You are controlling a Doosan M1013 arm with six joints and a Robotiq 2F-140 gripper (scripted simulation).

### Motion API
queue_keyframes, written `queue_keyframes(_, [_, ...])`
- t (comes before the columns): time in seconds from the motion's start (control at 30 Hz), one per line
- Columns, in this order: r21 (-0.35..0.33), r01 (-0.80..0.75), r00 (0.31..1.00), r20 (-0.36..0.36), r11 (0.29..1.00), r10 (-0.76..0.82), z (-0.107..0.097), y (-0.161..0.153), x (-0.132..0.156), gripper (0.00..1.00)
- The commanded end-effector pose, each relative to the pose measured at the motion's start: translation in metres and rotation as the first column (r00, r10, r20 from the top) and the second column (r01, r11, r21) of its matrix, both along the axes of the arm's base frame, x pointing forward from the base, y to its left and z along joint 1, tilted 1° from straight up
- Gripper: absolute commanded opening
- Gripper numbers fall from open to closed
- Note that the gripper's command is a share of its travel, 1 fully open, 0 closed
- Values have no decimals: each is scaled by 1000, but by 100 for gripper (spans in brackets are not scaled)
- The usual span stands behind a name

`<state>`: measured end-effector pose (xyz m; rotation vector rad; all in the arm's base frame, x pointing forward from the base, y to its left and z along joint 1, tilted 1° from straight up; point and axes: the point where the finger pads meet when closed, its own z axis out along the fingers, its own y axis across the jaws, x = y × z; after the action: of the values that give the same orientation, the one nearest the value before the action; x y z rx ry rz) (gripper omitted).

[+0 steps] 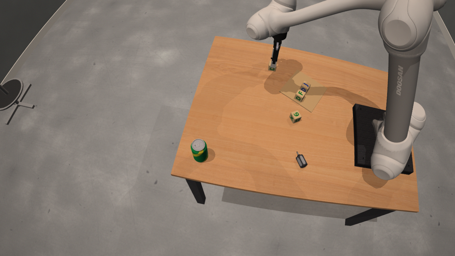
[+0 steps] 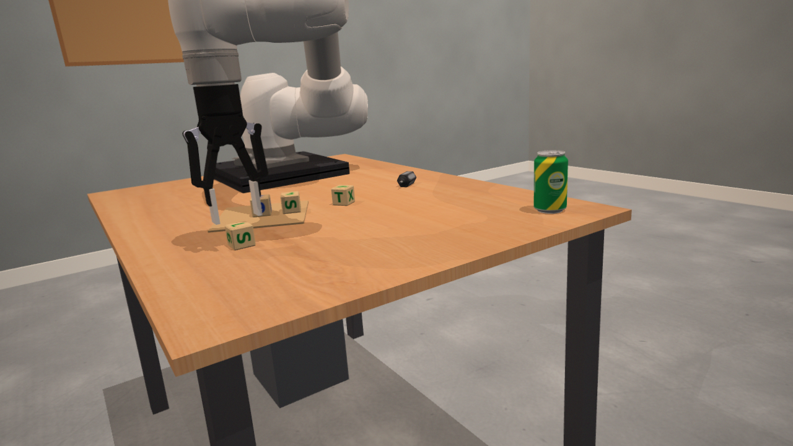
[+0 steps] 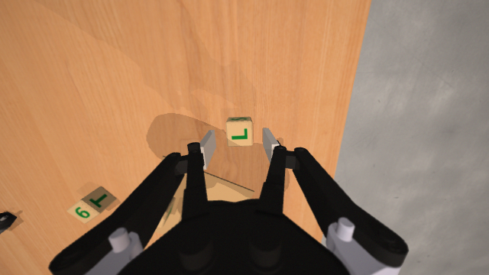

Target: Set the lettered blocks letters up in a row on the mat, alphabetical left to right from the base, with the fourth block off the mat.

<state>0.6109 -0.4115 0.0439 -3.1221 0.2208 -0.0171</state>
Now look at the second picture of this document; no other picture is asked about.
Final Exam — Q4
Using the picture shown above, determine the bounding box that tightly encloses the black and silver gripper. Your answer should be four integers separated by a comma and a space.
183, 84, 268, 225

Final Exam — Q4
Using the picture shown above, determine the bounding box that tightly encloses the green and yellow drink can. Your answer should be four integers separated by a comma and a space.
533, 151, 568, 214

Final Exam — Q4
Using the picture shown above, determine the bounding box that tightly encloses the tan flat mat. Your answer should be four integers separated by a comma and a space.
208, 201, 309, 233

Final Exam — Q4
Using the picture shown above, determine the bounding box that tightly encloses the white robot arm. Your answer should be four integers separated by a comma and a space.
168, 0, 368, 168

